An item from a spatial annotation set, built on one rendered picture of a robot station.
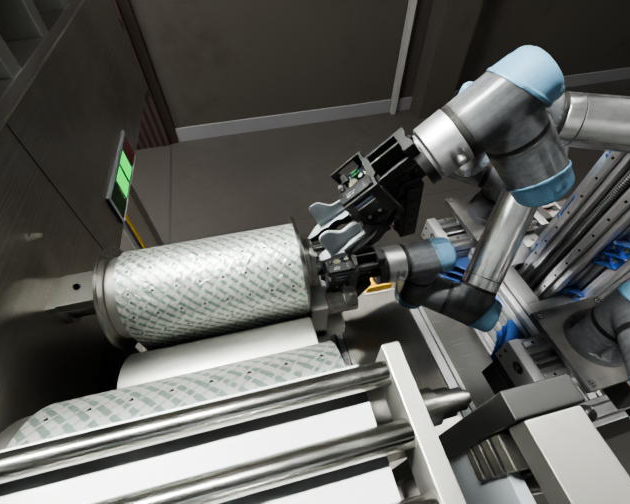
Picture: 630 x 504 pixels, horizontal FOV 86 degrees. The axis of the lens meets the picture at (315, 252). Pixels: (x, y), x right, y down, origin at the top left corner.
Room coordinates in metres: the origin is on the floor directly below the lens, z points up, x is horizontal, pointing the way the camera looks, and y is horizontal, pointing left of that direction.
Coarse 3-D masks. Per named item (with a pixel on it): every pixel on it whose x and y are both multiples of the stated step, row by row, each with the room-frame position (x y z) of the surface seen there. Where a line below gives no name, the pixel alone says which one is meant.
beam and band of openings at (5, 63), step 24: (0, 0) 0.61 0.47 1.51; (24, 0) 0.62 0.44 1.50; (48, 0) 0.76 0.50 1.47; (72, 0) 0.82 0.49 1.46; (0, 24) 0.61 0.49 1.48; (24, 24) 0.61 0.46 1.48; (48, 24) 0.68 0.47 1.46; (0, 48) 0.48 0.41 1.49; (24, 48) 0.57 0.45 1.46; (48, 48) 0.61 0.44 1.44; (0, 72) 0.47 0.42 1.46; (24, 72) 0.50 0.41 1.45; (0, 96) 0.42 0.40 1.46; (0, 120) 0.38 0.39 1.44
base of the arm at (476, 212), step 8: (480, 192) 0.88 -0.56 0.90; (472, 200) 0.90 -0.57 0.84; (480, 200) 0.85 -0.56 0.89; (488, 200) 0.83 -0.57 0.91; (472, 208) 0.86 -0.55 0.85; (480, 208) 0.83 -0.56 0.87; (488, 208) 0.82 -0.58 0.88; (472, 216) 0.84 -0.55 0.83; (480, 216) 0.82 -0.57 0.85; (488, 216) 0.81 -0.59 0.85; (480, 224) 0.81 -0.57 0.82
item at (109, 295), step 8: (304, 256) 0.28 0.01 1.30; (112, 264) 0.27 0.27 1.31; (112, 272) 0.25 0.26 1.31; (104, 280) 0.24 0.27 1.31; (112, 280) 0.24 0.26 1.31; (104, 288) 0.23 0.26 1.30; (112, 288) 0.23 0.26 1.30; (104, 296) 0.22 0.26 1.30; (112, 296) 0.22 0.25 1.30; (112, 304) 0.21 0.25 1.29; (112, 312) 0.21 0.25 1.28; (112, 320) 0.20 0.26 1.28; (120, 320) 0.20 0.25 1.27; (120, 328) 0.20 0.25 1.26; (128, 336) 0.20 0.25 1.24
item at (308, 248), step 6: (306, 240) 0.33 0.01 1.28; (306, 246) 0.31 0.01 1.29; (312, 246) 0.31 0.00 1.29; (306, 252) 0.30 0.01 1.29; (312, 252) 0.30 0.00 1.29; (306, 258) 0.29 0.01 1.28; (312, 258) 0.30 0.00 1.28; (312, 264) 0.29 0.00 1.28; (312, 270) 0.28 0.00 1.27; (312, 276) 0.28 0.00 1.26; (312, 282) 0.28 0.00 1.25
